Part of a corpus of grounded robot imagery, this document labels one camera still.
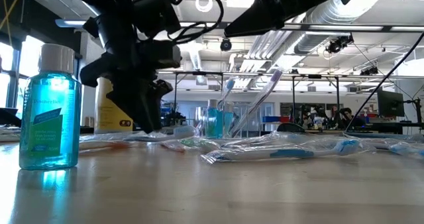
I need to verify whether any black framed window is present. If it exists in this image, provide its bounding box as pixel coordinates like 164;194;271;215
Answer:
0;34;80;125

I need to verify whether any silver ventilation duct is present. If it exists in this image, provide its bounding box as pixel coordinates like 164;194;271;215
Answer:
293;0;387;54

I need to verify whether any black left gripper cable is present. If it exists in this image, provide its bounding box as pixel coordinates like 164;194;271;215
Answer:
167;0;225;45

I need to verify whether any black aluminium table frame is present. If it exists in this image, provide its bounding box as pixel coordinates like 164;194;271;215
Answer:
0;126;424;144

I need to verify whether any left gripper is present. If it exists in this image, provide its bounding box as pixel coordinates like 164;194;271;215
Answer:
79;38;182;134

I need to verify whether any white coiled cable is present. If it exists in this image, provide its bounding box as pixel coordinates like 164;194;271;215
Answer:
195;0;213;13

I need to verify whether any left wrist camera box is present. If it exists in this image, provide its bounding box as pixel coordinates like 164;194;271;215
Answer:
132;0;182;36

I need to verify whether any black ceiling camera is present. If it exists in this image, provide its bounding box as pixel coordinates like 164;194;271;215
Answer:
219;38;233;52

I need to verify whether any black computer monitor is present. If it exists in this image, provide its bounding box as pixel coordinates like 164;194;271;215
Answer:
377;90;405;118

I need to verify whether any blue storage bin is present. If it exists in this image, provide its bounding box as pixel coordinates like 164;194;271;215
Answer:
262;115;288;123

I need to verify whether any red white toothbrush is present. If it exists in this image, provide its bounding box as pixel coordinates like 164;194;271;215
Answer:
158;138;188;153

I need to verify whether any black ceiling camera rig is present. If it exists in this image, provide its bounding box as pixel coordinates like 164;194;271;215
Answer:
360;66;380;76
326;34;355;54

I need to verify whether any purple white toothbrush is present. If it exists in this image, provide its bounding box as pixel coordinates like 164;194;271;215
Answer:
231;69;284;137

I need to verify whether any clear plastic cup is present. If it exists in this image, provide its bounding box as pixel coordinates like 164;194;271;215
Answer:
79;124;199;142

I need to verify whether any clear acrylic box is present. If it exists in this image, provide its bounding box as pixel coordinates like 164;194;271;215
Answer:
197;101;264;139

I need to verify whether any yellow wipes canister white lid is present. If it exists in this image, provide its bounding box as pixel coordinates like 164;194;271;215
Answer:
94;76;134;135

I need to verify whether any ceiling light strip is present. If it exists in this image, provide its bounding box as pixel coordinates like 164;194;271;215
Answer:
55;18;87;28
307;25;385;31
180;21;229;28

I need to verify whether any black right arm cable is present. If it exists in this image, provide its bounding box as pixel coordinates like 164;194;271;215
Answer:
346;31;424;132

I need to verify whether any green white toothbrush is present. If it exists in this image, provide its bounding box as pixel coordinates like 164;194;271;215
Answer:
180;136;222;153

